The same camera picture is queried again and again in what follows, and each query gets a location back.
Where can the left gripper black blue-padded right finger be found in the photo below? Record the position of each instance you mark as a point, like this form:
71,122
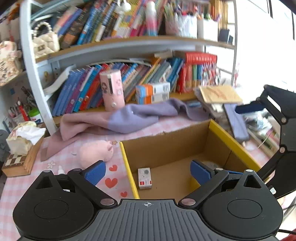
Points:
209,179

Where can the cream tissue pack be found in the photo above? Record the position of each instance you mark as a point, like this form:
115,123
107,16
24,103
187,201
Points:
23,137

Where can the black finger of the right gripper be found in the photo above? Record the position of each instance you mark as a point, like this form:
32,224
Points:
253,106

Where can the orange white carton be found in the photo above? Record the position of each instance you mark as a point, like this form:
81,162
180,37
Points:
152,93

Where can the yellow cardboard box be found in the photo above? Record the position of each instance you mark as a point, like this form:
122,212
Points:
168,155

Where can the wooden chess box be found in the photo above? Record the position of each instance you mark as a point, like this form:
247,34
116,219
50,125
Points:
22,165

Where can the white metal bookshelf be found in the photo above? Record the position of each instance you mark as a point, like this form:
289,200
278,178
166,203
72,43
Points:
51,66

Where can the small white red box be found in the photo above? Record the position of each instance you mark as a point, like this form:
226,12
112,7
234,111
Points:
144,178

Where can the pink purple cloth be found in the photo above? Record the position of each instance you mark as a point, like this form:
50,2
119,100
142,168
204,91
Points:
129,119

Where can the pink checkered tablecloth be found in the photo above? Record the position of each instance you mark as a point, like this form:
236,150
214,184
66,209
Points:
115,182

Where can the pink plush toy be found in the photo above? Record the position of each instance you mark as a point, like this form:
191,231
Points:
91,152

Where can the white quilted handbag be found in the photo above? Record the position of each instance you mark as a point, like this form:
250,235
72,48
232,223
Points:
47,43

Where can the pink cylindrical case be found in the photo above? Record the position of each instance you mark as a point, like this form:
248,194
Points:
112,90

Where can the red book set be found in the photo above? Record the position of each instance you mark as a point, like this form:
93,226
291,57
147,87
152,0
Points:
197,69

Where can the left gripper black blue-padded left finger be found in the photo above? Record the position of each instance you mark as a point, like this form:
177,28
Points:
86,180

